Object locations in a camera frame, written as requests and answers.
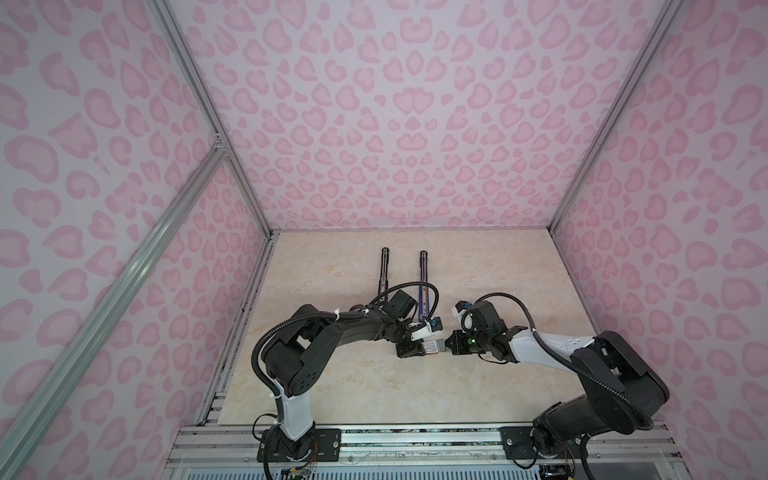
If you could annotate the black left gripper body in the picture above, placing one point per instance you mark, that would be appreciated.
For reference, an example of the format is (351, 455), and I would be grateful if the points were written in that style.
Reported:
(408, 347)

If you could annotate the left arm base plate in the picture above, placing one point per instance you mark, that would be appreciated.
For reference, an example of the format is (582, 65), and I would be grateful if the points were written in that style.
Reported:
(318, 444)

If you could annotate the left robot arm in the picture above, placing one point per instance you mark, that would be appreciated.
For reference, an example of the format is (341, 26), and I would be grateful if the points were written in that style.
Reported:
(290, 357)

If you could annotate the red white staple box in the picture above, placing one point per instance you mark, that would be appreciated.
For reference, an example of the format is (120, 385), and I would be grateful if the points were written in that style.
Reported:
(434, 346)

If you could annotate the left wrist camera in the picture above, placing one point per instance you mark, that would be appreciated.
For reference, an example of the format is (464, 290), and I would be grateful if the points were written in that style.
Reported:
(414, 315)

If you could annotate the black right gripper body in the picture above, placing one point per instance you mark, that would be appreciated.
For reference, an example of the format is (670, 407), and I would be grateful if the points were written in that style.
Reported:
(471, 342)

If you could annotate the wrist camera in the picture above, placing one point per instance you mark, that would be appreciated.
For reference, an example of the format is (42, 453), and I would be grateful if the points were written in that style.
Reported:
(414, 315)
(460, 311)

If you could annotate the aluminium front rail frame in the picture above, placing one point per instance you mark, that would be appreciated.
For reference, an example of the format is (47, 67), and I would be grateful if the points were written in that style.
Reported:
(423, 451)

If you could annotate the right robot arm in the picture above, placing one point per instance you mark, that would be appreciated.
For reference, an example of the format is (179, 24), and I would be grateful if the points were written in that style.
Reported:
(621, 392)

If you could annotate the aluminium diagonal wall strut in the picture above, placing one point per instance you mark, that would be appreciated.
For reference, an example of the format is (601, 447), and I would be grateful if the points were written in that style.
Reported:
(39, 413)

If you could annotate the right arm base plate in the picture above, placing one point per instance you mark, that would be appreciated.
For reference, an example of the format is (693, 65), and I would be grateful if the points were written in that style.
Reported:
(527, 444)

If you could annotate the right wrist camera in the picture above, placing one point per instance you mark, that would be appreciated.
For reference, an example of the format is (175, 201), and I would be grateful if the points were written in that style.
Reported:
(460, 311)

